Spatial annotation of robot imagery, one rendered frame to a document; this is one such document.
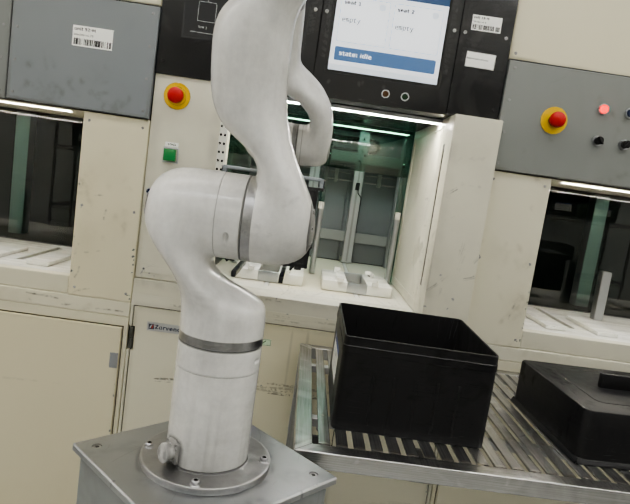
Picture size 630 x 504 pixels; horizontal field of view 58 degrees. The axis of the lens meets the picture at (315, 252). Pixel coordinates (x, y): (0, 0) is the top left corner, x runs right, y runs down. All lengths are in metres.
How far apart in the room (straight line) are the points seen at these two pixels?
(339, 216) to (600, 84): 1.16
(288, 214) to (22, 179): 1.53
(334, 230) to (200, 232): 1.65
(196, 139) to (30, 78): 0.44
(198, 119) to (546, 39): 0.91
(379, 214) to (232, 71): 1.74
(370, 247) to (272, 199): 1.70
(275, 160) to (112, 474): 0.48
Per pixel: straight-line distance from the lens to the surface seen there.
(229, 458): 0.85
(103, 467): 0.89
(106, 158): 1.58
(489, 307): 1.60
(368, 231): 2.41
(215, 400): 0.81
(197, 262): 0.78
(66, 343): 1.68
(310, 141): 1.05
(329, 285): 1.72
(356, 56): 1.52
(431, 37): 1.56
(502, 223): 1.58
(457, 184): 1.49
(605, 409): 1.18
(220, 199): 0.76
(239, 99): 0.73
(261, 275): 1.72
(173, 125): 1.54
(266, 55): 0.73
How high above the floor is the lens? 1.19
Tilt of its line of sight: 7 degrees down
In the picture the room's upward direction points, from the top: 8 degrees clockwise
